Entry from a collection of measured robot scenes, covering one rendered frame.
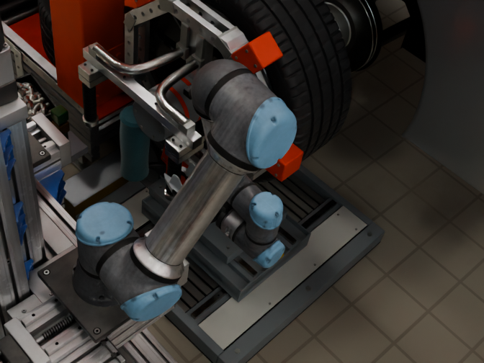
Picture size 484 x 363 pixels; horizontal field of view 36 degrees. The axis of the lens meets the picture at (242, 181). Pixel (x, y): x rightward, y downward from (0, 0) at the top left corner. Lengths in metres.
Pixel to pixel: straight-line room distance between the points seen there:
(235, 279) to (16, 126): 1.25
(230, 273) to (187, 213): 1.17
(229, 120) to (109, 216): 0.37
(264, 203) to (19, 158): 0.53
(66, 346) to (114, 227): 0.33
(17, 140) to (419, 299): 1.75
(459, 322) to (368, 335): 0.35
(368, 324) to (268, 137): 1.53
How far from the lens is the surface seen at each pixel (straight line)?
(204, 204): 1.39
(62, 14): 2.32
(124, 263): 1.51
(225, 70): 1.37
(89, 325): 1.69
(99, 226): 1.55
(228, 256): 2.51
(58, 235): 1.93
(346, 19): 2.34
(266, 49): 1.80
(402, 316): 2.80
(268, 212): 1.65
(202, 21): 1.89
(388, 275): 2.87
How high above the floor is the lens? 2.31
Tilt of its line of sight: 50 degrees down
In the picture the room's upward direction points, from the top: 11 degrees clockwise
